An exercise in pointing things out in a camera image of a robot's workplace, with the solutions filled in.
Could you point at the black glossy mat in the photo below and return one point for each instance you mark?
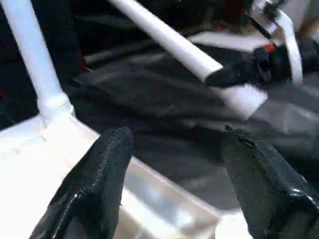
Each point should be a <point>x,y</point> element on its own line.
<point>162,104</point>

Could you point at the white flat panel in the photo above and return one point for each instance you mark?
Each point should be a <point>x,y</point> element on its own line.
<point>224,41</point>

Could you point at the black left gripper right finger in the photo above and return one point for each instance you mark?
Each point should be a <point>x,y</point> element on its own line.
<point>269,194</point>

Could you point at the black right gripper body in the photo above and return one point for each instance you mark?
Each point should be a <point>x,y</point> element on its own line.
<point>276,64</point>

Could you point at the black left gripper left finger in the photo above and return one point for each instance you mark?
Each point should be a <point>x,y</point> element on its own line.
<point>94,189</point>

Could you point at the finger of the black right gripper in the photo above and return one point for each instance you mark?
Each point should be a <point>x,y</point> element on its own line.
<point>236,74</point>

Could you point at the white plastic table top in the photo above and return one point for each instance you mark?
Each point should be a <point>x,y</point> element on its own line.
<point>30,159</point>

